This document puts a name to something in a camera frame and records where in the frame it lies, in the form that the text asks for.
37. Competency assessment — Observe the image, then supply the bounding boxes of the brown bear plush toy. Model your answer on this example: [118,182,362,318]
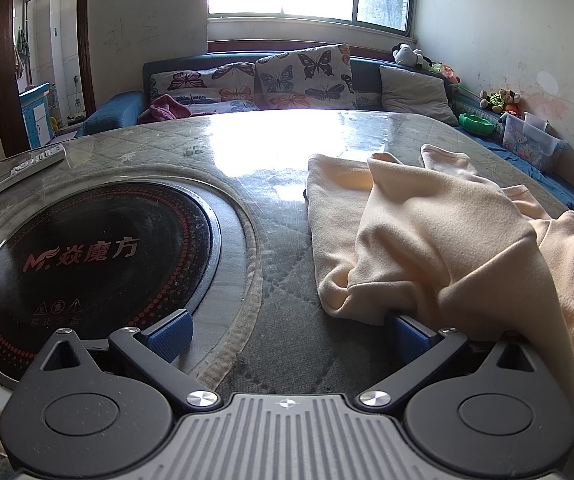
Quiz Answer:
[492,88,522,111]

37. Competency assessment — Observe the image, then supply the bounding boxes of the square butterfly print pillow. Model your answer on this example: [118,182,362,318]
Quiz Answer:
[254,43,355,110]

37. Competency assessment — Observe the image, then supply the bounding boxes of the pink cloth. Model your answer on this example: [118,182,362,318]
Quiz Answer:
[148,94,216,122]

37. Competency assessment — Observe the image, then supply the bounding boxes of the green bowl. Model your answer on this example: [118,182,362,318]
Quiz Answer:
[458,113,495,135]

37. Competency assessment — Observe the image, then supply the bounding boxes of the small white plastic box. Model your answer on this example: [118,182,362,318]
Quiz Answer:
[523,111,550,136]

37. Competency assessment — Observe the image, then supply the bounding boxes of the dark wooden door frame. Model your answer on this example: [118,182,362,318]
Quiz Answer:
[0,0,98,161]

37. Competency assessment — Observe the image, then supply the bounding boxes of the flat butterfly print cushion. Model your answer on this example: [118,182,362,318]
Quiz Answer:
[174,91,263,115]

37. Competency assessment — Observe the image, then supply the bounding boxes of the blue sofa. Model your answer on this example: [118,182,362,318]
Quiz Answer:
[74,51,574,216]

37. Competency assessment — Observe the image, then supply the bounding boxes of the cream fleece sweater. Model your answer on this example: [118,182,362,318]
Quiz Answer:
[304,143,574,435]

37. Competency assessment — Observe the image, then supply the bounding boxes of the clear plastic storage box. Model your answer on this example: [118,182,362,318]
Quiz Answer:
[499,112,568,173]

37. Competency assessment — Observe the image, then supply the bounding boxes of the black round induction cooktop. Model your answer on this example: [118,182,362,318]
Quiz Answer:
[0,180,220,401]

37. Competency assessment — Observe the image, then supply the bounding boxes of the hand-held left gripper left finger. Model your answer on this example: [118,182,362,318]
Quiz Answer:
[20,309,223,408]

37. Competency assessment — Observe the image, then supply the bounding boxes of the pink green plush toy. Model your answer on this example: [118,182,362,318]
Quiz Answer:
[432,62,461,84]

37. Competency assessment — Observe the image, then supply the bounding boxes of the long butterfly print pillow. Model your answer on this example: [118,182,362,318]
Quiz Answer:
[148,62,258,106]

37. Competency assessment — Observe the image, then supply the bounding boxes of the grey remote control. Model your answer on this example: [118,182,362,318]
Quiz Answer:
[10,144,66,177]

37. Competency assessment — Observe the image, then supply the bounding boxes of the panda plush toy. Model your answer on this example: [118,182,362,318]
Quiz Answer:
[392,43,438,72]

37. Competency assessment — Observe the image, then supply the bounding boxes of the blue cabinet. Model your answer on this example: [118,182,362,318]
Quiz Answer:
[20,81,54,148]

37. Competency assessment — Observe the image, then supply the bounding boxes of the grey pillow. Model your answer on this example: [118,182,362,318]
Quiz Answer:
[379,65,460,127]

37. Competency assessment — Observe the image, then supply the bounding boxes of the hanging towels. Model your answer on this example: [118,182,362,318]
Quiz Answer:
[14,27,30,78]

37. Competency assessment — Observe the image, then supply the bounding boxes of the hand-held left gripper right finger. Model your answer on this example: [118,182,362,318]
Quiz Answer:
[354,314,555,408]

